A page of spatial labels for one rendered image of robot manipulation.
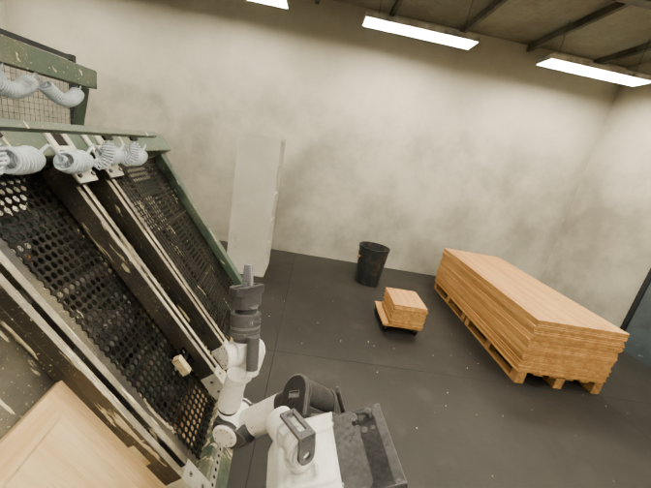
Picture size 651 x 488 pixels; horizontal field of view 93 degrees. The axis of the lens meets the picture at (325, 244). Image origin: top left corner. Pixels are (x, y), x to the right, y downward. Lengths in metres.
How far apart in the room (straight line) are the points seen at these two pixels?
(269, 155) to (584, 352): 4.35
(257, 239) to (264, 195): 0.68
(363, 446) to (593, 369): 3.97
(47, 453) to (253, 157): 3.99
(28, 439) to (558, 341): 4.04
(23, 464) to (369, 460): 0.70
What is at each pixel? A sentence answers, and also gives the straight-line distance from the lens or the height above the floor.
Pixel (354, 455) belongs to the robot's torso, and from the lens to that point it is 0.82.
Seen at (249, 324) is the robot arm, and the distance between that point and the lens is 0.93.
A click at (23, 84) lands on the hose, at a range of 1.94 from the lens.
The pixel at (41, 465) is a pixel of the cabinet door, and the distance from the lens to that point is 0.99.
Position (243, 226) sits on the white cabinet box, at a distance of 4.72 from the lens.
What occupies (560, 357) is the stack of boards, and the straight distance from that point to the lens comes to 4.32.
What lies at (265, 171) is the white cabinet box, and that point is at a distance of 4.54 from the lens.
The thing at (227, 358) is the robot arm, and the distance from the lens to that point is 0.96.
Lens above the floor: 2.00
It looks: 16 degrees down
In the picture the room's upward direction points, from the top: 11 degrees clockwise
